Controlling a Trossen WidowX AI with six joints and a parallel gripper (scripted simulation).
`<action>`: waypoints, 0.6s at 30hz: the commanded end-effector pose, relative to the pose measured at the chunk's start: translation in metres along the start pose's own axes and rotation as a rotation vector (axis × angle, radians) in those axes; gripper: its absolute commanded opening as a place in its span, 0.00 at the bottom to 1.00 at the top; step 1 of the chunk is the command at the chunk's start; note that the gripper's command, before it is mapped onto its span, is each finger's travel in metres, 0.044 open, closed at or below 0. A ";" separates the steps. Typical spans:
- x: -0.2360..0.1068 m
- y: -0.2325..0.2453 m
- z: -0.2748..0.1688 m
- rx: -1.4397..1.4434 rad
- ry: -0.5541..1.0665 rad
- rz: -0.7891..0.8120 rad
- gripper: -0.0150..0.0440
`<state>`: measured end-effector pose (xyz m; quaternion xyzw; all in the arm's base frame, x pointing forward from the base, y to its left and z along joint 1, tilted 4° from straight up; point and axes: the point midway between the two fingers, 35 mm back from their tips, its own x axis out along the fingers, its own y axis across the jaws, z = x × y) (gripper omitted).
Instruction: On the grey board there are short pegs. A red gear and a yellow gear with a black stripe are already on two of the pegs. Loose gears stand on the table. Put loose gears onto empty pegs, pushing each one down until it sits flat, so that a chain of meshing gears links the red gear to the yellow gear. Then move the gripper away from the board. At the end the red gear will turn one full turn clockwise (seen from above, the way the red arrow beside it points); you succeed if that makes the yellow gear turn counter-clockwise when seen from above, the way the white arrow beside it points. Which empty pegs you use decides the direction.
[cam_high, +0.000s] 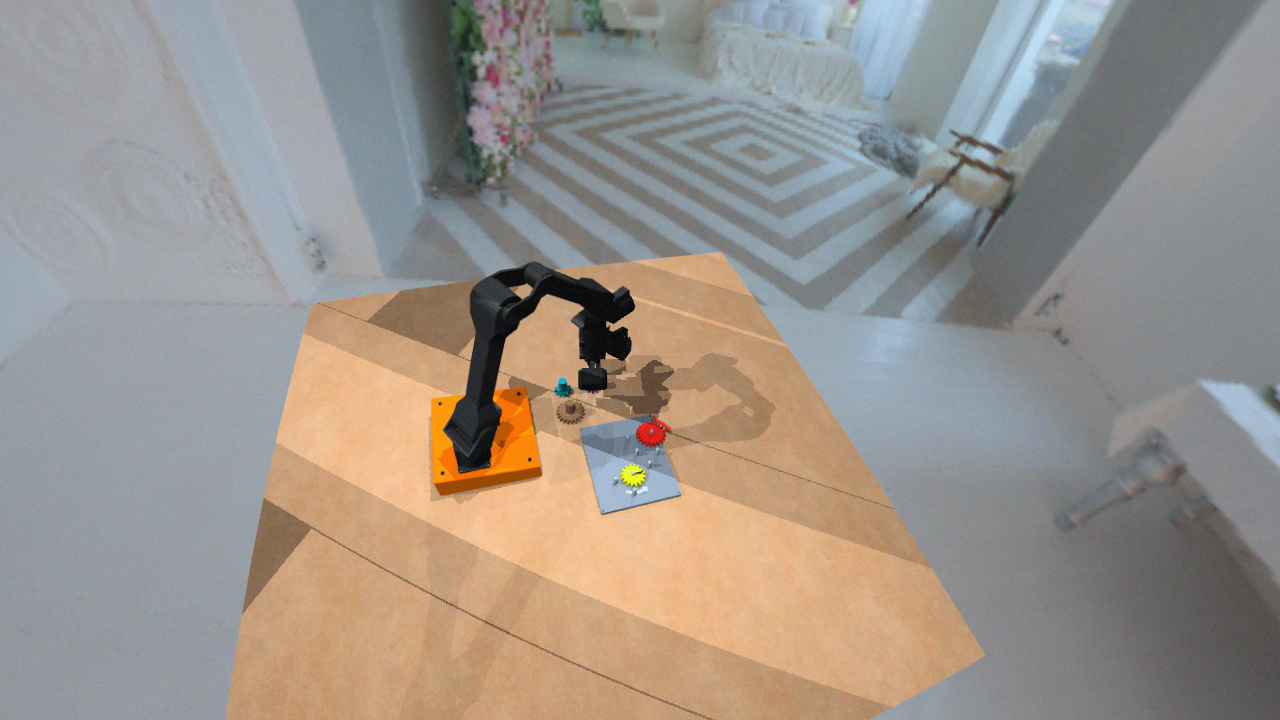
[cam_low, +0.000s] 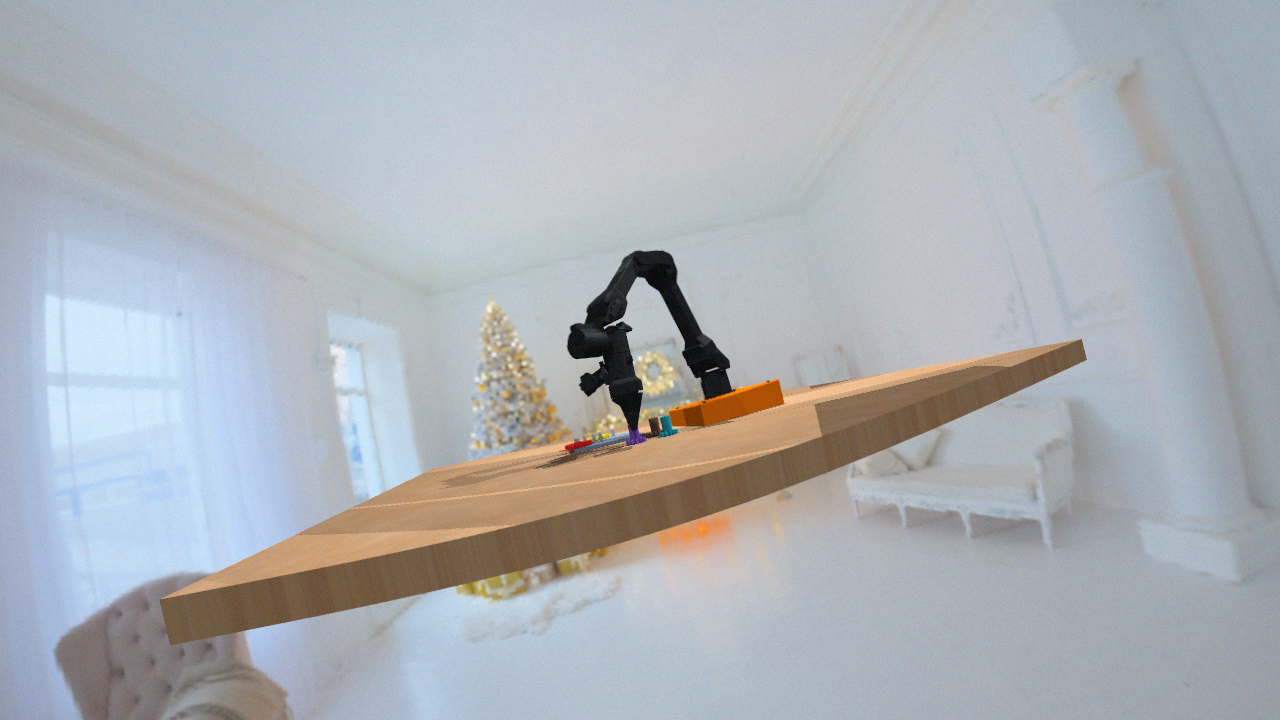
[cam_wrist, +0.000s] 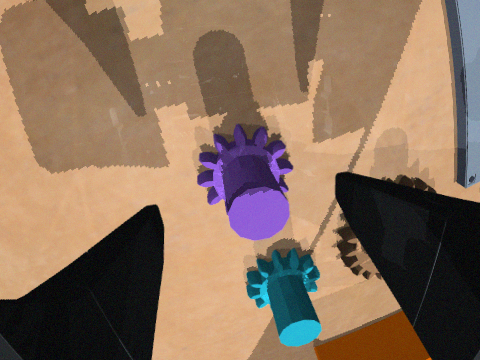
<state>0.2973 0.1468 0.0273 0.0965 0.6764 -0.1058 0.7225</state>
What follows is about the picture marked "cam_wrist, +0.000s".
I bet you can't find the purple gear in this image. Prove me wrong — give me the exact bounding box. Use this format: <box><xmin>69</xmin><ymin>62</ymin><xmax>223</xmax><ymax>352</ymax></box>
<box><xmin>197</xmin><ymin>123</ymin><xmax>293</xmax><ymax>240</ymax></box>

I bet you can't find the tan toothed gear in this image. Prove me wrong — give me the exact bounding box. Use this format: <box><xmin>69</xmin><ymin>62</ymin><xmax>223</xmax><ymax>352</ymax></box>
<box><xmin>337</xmin><ymin>175</ymin><xmax>436</xmax><ymax>280</ymax></box>

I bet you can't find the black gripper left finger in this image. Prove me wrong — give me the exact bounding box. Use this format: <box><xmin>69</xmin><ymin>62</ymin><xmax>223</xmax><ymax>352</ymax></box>
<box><xmin>0</xmin><ymin>205</ymin><xmax>165</xmax><ymax>360</ymax></box>

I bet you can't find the teal gear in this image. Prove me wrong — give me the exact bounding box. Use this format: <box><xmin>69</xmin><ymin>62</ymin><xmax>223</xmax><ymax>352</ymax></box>
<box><xmin>247</xmin><ymin>248</ymin><xmax>321</xmax><ymax>347</ymax></box>

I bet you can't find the grey metal plate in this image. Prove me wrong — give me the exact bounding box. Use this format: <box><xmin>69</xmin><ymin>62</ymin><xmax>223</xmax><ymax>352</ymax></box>
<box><xmin>445</xmin><ymin>0</ymin><xmax>480</xmax><ymax>188</ymax></box>

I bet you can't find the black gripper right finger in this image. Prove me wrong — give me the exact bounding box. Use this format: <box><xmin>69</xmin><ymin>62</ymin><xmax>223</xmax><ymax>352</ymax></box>
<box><xmin>335</xmin><ymin>171</ymin><xmax>480</xmax><ymax>360</ymax></box>

